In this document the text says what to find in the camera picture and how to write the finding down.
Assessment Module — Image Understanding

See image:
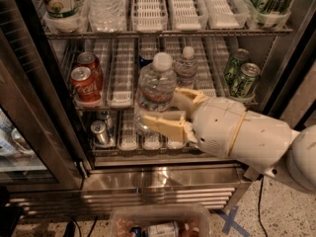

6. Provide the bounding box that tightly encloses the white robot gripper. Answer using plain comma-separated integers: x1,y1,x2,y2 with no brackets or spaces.
142,88,293,174

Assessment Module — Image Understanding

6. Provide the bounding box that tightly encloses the clear water bottle front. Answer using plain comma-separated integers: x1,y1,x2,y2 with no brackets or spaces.
133,52,177,132

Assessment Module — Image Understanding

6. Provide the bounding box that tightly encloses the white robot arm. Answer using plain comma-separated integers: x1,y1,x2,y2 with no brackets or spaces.
142,88,316,193

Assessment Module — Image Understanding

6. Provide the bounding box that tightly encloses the clear water bottle rear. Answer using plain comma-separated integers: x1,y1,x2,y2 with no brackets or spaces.
174,46,198,89

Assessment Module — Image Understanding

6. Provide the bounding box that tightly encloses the stainless steel fridge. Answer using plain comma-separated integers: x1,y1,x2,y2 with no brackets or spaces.
0,0,316,219

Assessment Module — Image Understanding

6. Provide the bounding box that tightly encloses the large clear water bottle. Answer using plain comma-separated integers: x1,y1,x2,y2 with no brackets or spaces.
87,0,125,33

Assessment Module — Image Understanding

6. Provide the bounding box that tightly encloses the glass fridge door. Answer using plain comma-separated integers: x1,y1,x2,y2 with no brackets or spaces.
0,0,85,193

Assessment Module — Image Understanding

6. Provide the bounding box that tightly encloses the large green label soda bottle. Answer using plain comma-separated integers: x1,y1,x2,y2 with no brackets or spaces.
39,0,87,19

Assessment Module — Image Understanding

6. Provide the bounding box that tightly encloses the blue pepsi can rear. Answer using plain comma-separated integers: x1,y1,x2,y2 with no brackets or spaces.
138,49,157,68

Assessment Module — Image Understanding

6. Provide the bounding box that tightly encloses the green soda can front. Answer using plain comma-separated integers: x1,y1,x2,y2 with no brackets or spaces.
230,62,261,98

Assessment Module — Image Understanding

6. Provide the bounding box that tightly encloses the green soda can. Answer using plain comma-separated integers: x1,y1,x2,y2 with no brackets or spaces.
223,48,250,86
230,62,261,98

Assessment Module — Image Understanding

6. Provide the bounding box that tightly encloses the blue silver can behind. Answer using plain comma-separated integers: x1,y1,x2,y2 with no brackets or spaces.
97,111,115,137

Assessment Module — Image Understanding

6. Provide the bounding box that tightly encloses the silver can bottom left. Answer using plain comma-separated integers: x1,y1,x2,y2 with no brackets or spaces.
91,120,110,145

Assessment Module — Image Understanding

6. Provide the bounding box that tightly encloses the green soda can rear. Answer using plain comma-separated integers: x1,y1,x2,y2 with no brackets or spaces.
223,48,250,86

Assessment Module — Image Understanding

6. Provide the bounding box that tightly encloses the red cola can front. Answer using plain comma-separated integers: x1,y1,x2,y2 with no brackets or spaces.
70,66,101,102

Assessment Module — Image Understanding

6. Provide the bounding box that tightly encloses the red cola can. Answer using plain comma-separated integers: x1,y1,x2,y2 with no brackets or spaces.
70,66,101,102
77,51,104,91

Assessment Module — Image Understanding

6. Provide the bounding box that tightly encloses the red cola can rear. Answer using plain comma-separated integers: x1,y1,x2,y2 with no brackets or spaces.
77,51,104,91

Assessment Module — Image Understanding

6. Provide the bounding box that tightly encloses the blue tape cross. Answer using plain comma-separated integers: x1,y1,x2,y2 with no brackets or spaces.
216,205,250,237

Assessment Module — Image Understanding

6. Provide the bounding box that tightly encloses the white can in bin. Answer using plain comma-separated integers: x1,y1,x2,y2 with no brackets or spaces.
147,221,179,237

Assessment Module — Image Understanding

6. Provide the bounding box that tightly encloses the clear plastic bin on floor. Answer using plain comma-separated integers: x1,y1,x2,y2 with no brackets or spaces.
109,203,212,237

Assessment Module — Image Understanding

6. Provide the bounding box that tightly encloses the black cable on floor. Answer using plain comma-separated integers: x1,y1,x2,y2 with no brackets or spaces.
258,177,271,237

